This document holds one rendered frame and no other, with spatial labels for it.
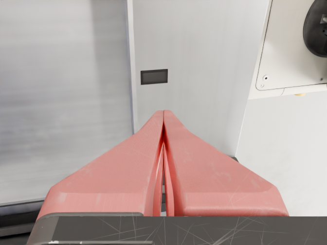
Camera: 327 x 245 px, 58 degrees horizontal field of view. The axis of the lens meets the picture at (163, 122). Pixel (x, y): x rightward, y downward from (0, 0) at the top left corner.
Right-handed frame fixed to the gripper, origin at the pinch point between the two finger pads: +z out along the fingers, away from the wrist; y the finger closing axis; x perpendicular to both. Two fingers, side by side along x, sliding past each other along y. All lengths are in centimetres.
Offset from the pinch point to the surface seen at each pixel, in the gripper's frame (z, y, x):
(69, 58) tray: 17.1, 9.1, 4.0
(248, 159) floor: 119, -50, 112
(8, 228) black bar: 13.2, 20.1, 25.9
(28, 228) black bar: 13.6, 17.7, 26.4
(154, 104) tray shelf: 18.9, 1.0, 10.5
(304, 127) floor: 125, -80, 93
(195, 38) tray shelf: 19.8, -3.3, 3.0
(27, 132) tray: 16.0, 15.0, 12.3
